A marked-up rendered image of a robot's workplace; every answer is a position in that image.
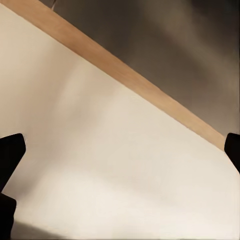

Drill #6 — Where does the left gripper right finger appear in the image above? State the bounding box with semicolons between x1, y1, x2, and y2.
224;132;240;173

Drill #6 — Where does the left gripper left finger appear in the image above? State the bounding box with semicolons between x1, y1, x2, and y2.
0;133;26;193

